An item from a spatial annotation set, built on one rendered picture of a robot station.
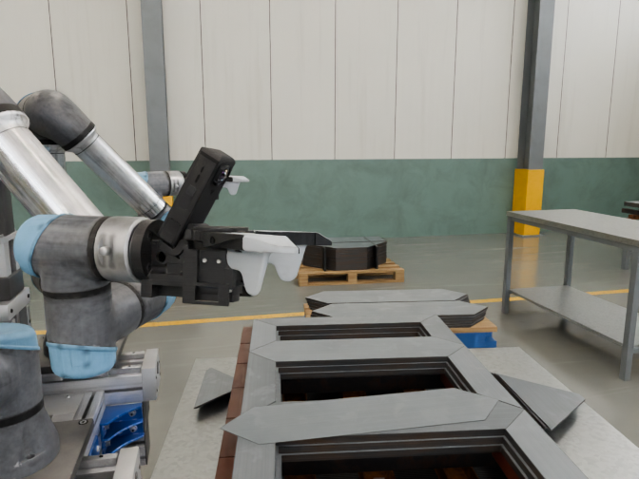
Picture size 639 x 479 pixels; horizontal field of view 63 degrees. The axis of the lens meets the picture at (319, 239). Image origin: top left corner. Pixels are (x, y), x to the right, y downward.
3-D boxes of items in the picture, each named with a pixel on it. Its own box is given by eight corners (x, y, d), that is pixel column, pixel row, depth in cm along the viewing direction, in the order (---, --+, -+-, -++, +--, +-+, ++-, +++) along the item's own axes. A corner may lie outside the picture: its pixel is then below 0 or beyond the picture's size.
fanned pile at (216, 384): (241, 367, 209) (241, 357, 208) (232, 417, 171) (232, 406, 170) (209, 368, 208) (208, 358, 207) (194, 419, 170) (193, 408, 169)
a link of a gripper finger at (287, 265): (320, 278, 66) (248, 280, 62) (321, 231, 65) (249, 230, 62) (330, 282, 63) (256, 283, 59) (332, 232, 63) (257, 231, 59)
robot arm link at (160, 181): (125, 200, 155) (124, 171, 154) (162, 198, 162) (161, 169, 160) (135, 202, 149) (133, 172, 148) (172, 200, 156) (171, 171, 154)
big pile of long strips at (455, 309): (464, 299, 261) (464, 288, 260) (496, 327, 222) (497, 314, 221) (303, 303, 255) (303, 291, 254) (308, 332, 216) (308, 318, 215)
